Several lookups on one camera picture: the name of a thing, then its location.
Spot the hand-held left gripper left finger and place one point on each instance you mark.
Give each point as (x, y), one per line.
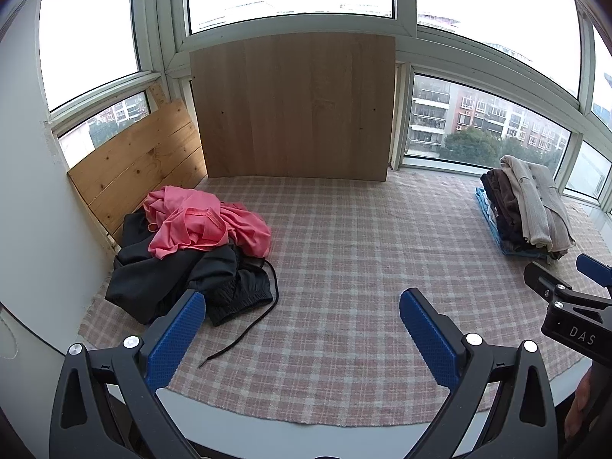
(177, 339)

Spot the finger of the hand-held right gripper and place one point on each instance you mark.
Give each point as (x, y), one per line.
(547, 282)
(595, 270)

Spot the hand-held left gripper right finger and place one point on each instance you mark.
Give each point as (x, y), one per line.
(428, 339)

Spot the pink t-shirt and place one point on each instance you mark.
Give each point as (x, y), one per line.
(191, 234)

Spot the stack of folded clothes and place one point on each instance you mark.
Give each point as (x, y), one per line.
(526, 201)

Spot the person's right hand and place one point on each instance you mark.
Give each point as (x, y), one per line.
(581, 406)

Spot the pink plaid blanket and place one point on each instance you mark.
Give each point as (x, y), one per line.
(344, 267)

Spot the pine plank panel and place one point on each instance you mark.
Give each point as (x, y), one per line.
(138, 167)

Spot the apartment buildings outside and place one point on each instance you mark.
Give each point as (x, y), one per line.
(478, 114)

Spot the large light brown board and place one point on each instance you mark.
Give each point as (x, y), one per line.
(296, 110)

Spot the white framed window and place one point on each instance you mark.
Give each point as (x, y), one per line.
(406, 9)

